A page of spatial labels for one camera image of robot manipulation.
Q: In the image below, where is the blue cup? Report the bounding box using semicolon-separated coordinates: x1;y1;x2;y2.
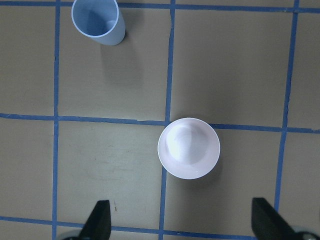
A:
71;0;126;46

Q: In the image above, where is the pink bowl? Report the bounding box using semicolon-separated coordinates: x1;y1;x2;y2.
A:
157;117;221;180

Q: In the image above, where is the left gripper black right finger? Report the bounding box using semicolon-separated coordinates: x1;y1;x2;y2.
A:
251;197;296;240

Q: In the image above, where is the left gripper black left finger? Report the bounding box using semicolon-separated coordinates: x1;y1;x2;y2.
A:
78;200;111;240

